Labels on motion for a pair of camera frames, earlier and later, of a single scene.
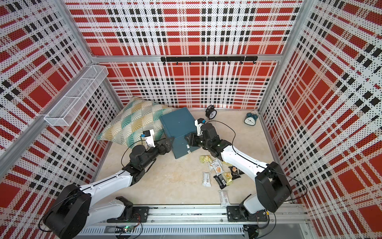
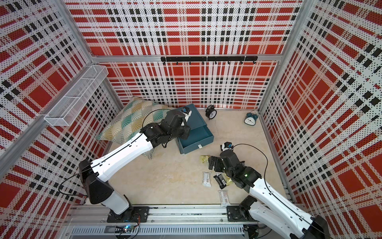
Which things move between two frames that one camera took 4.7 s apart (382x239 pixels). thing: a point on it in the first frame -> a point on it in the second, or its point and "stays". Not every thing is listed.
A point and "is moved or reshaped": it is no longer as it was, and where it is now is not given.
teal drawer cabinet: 176,125 is moved or reshaped
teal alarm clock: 250,119 stays
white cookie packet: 206,181 stays
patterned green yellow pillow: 126,126 stays
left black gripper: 166,149 -> 187,130
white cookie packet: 224,198 stays
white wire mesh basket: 65,110 stays
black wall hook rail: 253,59 stays
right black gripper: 193,139 -> 212,163
